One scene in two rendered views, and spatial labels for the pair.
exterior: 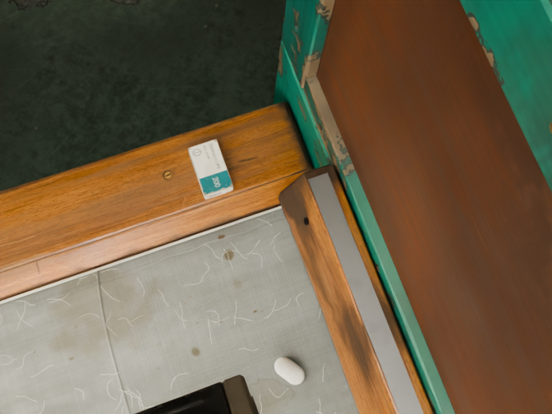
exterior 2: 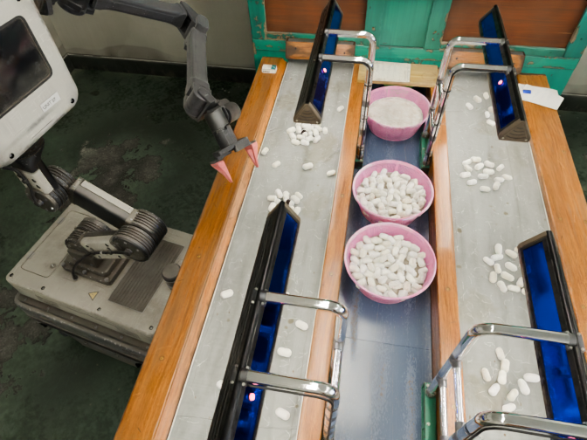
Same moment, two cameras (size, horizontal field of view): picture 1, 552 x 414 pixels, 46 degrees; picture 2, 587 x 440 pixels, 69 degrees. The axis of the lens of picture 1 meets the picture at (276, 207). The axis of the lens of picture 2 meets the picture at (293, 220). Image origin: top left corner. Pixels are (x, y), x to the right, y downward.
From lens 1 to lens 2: 162 cm
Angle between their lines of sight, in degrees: 29
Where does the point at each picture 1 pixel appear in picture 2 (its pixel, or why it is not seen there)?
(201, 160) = (266, 67)
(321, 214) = (296, 41)
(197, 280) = (293, 85)
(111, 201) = (263, 86)
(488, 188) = not seen: outside the picture
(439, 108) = not seen: outside the picture
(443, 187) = not seen: outside the picture
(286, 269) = (301, 72)
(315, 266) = (306, 52)
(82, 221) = (264, 92)
